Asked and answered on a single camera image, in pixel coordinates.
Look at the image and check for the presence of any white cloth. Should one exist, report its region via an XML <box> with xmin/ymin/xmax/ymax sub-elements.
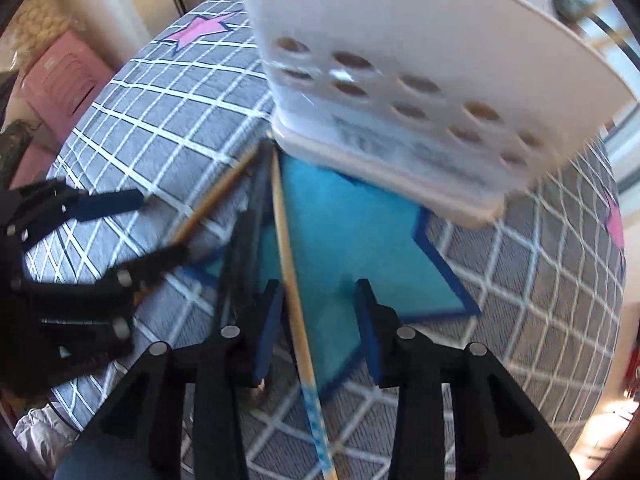
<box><xmin>12</xmin><ymin>404</ymin><xmax>82</xmax><ymax>467</ymax></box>

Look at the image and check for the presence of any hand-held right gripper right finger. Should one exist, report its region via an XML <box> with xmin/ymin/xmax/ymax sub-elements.
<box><xmin>354</xmin><ymin>279</ymin><xmax>582</xmax><ymax>480</ymax></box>

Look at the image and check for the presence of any pink plastic stool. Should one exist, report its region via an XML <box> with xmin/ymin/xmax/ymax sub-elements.
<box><xmin>9</xmin><ymin>124</ymin><xmax>72</xmax><ymax>192</ymax></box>
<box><xmin>20</xmin><ymin>31</ymin><xmax>117</xmax><ymax>128</ymax></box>

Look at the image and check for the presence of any dark cloth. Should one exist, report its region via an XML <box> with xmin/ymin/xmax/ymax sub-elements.
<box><xmin>0</xmin><ymin>120</ymin><xmax>41</xmax><ymax>192</ymax></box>

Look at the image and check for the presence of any clear bag of pale nuts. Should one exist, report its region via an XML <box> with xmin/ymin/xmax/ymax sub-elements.
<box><xmin>9</xmin><ymin>0</ymin><xmax>72</xmax><ymax>57</ymax></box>

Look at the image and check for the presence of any wooden chopstick with blue band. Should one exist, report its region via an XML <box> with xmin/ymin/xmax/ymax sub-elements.
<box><xmin>269</xmin><ymin>147</ymin><xmax>347</xmax><ymax>480</ymax></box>

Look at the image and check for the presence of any white plastic utensil holder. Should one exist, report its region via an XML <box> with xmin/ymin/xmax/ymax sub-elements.
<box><xmin>231</xmin><ymin>0</ymin><xmax>637</xmax><ymax>228</ymax></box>

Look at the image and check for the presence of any grey checked tablecloth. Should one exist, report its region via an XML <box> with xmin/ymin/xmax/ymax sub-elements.
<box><xmin>22</xmin><ymin>0</ymin><xmax>628</xmax><ymax>480</ymax></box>

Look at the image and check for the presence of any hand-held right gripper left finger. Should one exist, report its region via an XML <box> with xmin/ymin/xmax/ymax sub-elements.
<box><xmin>54</xmin><ymin>279</ymin><xmax>286</xmax><ymax>480</ymax></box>

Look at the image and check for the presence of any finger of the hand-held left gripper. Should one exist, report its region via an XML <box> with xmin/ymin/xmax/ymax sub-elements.
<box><xmin>4</xmin><ymin>179</ymin><xmax>147</xmax><ymax>247</ymax></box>
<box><xmin>11</xmin><ymin>243</ymin><xmax>191</xmax><ymax>357</ymax></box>

